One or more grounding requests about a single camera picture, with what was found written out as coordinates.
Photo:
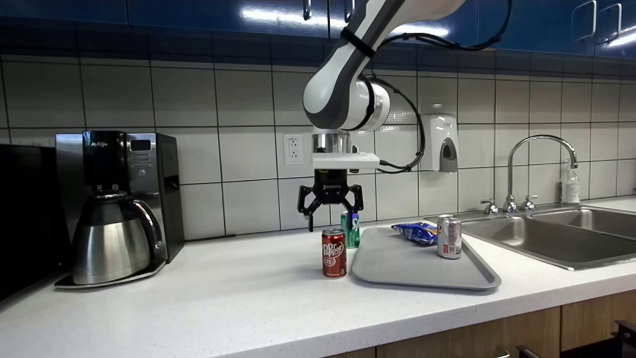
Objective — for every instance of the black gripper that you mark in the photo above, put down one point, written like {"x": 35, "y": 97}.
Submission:
{"x": 331, "y": 184}

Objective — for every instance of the green soda can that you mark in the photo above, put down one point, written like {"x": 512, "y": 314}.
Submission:
{"x": 353, "y": 238}

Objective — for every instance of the red soda can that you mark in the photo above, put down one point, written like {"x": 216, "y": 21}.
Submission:
{"x": 335, "y": 256}

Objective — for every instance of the silver soda can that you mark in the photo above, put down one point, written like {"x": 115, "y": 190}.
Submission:
{"x": 451, "y": 240}

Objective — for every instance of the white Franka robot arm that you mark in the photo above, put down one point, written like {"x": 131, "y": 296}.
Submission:
{"x": 331, "y": 93}

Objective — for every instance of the grey plastic tray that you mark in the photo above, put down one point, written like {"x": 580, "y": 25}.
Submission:
{"x": 405, "y": 266}

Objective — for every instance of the blue chip bag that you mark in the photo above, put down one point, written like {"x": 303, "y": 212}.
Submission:
{"x": 415, "y": 232}

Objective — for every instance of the chrome gooseneck faucet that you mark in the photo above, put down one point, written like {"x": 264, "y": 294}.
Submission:
{"x": 510, "y": 186}

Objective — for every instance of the black coffee maker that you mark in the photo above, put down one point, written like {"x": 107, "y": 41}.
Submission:
{"x": 152, "y": 180}

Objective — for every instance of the blue cabinet door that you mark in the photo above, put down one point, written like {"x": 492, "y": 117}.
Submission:
{"x": 431, "y": 31}
{"x": 61, "y": 11}
{"x": 629, "y": 21}
{"x": 544, "y": 21}
{"x": 200, "y": 11}

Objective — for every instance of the wooden base cabinet door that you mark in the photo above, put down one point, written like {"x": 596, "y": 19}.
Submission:
{"x": 478, "y": 339}
{"x": 590, "y": 320}

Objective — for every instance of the steel coffee carafe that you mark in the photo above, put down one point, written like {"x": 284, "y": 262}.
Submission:
{"x": 113, "y": 246}

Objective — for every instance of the stainless steel double sink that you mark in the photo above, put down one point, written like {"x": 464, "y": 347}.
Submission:
{"x": 564, "y": 246}

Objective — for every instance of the clear pump soap bottle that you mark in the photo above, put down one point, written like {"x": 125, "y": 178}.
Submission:
{"x": 572, "y": 190}

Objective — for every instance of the black microwave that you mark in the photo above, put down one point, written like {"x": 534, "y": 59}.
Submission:
{"x": 31, "y": 220}

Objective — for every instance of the black object beside cabinet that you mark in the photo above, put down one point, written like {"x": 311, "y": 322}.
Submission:
{"x": 627, "y": 341}

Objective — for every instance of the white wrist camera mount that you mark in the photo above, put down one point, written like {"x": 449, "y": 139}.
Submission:
{"x": 345, "y": 162}

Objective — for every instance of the white wall outlet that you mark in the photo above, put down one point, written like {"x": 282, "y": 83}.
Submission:
{"x": 294, "y": 151}

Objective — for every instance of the white wall soap dispenser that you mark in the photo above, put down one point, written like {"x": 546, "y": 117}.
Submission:
{"x": 439, "y": 137}

